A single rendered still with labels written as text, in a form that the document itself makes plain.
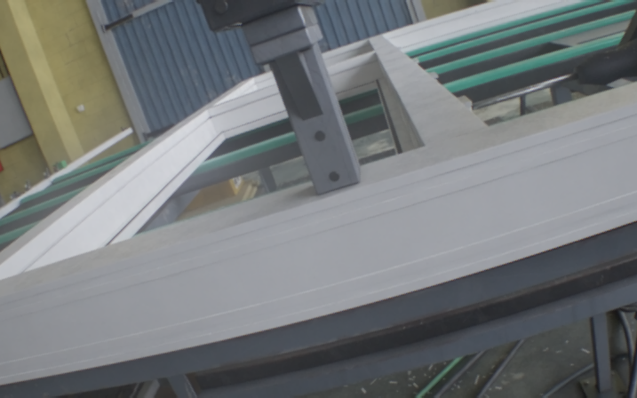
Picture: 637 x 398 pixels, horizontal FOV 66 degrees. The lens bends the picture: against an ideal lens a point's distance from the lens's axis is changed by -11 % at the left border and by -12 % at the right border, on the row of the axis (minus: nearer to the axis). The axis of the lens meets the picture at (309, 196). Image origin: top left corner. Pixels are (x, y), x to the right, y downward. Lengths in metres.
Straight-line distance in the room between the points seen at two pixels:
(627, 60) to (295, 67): 0.30
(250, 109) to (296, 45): 0.91
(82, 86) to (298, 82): 7.59
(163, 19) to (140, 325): 6.89
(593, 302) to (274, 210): 0.60
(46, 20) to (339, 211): 7.81
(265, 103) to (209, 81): 5.94
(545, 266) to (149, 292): 0.25
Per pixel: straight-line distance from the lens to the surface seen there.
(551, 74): 0.95
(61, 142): 7.71
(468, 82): 0.92
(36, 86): 7.75
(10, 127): 8.34
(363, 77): 1.14
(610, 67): 0.48
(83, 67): 7.81
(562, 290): 0.83
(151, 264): 0.34
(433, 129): 0.37
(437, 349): 0.81
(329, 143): 0.30
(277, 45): 0.27
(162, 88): 7.30
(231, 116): 1.18
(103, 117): 7.78
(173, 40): 7.18
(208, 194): 1.65
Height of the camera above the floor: 1.02
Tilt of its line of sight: 17 degrees down
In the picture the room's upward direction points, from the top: 20 degrees counter-clockwise
